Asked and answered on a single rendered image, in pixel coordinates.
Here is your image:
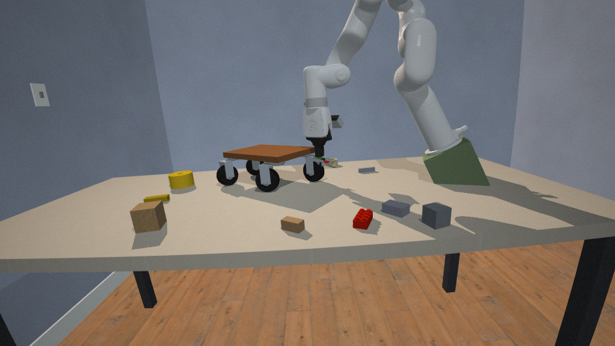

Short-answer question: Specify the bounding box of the brown cube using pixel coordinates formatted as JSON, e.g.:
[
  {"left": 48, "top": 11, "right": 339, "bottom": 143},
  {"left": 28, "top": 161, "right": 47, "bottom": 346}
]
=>
[{"left": 130, "top": 200, "right": 167, "bottom": 234}]

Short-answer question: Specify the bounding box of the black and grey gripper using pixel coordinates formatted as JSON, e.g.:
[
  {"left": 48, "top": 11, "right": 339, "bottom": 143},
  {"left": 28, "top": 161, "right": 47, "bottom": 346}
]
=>
[{"left": 303, "top": 106, "right": 332, "bottom": 157}]

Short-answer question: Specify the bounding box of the brown rectangular block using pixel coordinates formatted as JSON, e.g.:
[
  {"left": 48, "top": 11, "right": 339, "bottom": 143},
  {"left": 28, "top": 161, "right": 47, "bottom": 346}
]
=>
[{"left": 281, "top": 216, "right": 305, "bottom": 234}]

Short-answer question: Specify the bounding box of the yellow rectangular bar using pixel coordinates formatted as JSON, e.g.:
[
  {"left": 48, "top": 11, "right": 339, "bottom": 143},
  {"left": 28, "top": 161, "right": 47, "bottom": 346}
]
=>
[{"left": 144, "top": 194, "right": 170, "bottom": 202}]

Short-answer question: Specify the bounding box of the red toy building brick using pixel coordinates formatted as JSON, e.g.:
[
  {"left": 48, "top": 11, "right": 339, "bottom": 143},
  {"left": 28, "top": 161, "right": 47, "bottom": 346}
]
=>
[{"left": 353, "top": 209, "right": 373, "bottom": 230}]

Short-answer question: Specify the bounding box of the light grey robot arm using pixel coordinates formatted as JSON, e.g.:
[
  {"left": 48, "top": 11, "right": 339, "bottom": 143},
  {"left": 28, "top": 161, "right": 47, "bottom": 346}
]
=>
[{"left": 303, "top": 0, "right": 468, "bottom": 156}]

